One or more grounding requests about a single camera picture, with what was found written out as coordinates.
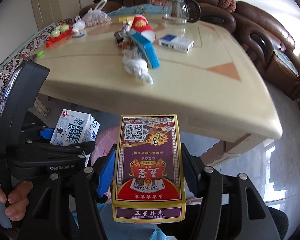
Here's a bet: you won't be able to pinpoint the glass teapot black handle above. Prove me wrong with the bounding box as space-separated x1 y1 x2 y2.
162 0 201 24

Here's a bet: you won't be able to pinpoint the white tissue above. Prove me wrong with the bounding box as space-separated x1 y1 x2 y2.
122 47 153 85

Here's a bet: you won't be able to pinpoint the blue armchair seat cover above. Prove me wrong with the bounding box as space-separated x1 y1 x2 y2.
274 49 299 76

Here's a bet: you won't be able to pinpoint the orange round cushion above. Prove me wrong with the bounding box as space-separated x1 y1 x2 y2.
218 0 237 13

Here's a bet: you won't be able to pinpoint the small white plastic bag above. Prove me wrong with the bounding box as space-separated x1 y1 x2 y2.
72 15 85 33

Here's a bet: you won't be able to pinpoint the plastic bag of nuts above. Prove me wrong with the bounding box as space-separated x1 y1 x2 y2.
82 0 111 27

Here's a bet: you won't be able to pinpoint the black cigarette box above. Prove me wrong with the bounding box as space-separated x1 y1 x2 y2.
114 30 127 47

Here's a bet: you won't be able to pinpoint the blue white medicine box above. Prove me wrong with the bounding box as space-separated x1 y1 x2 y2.
159 34 194 54

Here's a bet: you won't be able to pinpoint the cream coffee table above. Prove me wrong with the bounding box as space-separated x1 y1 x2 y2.
33 13 283 144

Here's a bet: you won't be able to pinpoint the cream wardrobe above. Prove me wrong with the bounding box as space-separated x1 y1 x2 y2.
31 0 81 30

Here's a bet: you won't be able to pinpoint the brown leather armchair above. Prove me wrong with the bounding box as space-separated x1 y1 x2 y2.
232 1 300 100

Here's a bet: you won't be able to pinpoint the person's left hand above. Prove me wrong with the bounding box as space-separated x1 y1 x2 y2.
0 181 33 221

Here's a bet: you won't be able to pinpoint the small blue candy wrappers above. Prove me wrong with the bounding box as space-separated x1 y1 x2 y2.
72 31 85 38

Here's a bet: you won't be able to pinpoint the yellow snack wrapper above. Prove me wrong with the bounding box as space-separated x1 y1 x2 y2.
119 16 134 51

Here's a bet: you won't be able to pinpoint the red fruit tray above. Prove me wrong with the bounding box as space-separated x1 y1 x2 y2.
45 24 72 48

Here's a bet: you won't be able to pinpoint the blue long box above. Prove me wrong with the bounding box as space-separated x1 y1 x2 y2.
127 29 160 69

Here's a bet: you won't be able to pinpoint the pink lined trash bin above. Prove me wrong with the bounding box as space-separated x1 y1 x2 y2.
91 126 119 165

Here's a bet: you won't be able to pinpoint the playing card box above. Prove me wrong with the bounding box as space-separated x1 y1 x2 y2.
111 114 186 224

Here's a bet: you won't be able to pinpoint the white milk carton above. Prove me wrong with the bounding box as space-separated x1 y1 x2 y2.
50 108 101 167

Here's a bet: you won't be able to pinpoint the red paper cup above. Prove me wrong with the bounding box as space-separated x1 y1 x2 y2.
131 15 156 43

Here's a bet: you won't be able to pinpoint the blue floral sofa cover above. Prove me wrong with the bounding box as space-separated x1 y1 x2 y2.
107 4 164 16

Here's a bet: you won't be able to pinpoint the green bottle cap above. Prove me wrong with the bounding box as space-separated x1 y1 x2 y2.
37 50 44 57

